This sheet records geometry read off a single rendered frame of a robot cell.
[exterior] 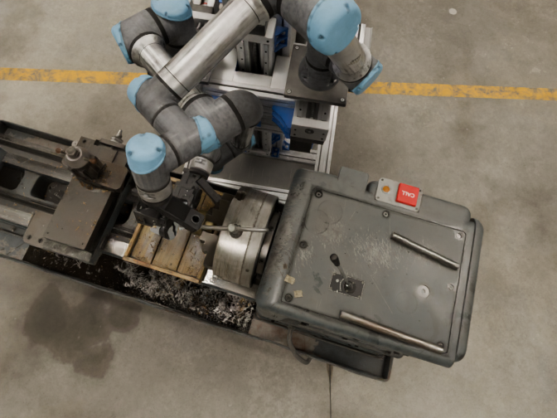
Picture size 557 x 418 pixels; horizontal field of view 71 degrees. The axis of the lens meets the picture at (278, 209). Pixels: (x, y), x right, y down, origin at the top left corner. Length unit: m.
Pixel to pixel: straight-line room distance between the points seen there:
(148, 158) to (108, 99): 2.23
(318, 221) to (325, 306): 0.24
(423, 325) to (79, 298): 1.97
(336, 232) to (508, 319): 1.76
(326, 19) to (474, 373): 2.18
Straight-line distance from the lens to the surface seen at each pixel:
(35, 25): 3.61
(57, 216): 1.62
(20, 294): 2.75
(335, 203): 1.17
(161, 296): 1.85
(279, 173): 2.32
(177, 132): 0.85
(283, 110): 1.56
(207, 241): 1.29
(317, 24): 0.87
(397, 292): 1.16
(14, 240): 2.19
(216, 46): 0.92
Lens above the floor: 2.35
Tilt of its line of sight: 72 degrees down
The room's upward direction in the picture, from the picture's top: 6 degrees clockwise
